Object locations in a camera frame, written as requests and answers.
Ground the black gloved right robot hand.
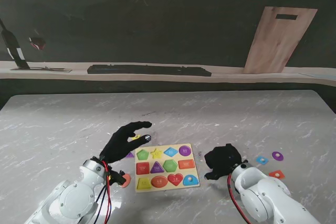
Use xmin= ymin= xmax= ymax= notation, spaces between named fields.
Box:
xmin=204 ymin=143 xmax=249 ymax=182

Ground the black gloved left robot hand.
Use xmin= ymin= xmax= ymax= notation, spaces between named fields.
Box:
xmin=99 ymin=121 xmax=153 ymax=163

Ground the blue semicircle puzzle piece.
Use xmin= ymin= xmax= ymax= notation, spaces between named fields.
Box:
xmin=183 ymin=174 xmax=200 ymax=187

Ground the wooden shape puzzle board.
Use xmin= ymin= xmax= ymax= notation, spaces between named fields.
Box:
xmin=134 ymin=143 xmax=201 ymax=193

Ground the orange oval puzzle piece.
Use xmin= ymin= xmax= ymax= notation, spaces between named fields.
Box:
xmin=119 ymin=173 xmax=131 ymax=188

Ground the orange rectangle puzzle piece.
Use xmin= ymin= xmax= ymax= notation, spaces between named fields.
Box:
xmin=268 ymin=170 xmax=286 ymax=180

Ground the wooden cutting board with slot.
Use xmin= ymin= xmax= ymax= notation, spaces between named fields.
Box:
xmin=241 ymin=6 xmax=318 ymax=74

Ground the black keyboard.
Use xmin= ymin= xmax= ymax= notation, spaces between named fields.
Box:
xmin=87 ymin=64 xmax=212 ymax=77

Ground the light wooden shelf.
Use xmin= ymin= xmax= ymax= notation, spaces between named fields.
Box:
xmin=0 ymin=60 xmax=336 ymax=87

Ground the flat thin tray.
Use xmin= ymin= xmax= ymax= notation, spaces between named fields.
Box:
xmin=10 ymin=66 xmax=72 ymax=73

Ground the pale blue flat sheet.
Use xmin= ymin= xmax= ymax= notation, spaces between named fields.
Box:
xmin=299 ymin=72 xmax=336 ymax=80

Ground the red and black object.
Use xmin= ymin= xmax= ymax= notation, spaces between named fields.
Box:
xmin=27 ymin=36 xmax=47 ymax=51

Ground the black bottle-shaped stand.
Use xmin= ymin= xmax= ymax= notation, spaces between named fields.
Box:
xmin=0 ymin=18 xmax=30 ymax=70

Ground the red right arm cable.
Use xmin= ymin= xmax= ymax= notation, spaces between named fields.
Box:
xmin=227 ymin=174 xmax=253 ymax=224

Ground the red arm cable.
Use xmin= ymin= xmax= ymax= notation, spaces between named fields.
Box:
xmin=101 ymin=160 xmax=112 ymax=224
xmin=227 ymin=174 xmax=253 ymax=224

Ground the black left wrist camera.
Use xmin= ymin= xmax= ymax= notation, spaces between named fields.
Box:
xmin=108 ymin=169 xmax=126 ymax=187

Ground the red left arm cable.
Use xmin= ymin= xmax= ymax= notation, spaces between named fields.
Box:
xmin=101 ymin=160 xmax=112 ymax=224

